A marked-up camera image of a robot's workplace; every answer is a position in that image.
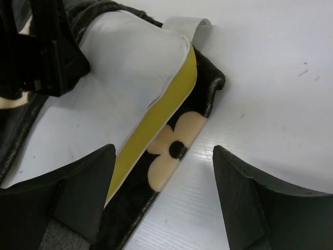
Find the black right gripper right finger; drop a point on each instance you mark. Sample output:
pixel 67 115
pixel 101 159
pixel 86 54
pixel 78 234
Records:
pixel 261 211

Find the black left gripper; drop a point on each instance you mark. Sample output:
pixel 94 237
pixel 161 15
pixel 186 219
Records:
pixel 48 62

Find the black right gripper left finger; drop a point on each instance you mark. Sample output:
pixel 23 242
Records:
pixel 61 209

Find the white pillow yellow edge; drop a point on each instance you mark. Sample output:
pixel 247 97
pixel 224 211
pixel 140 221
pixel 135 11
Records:
pixel 140 75

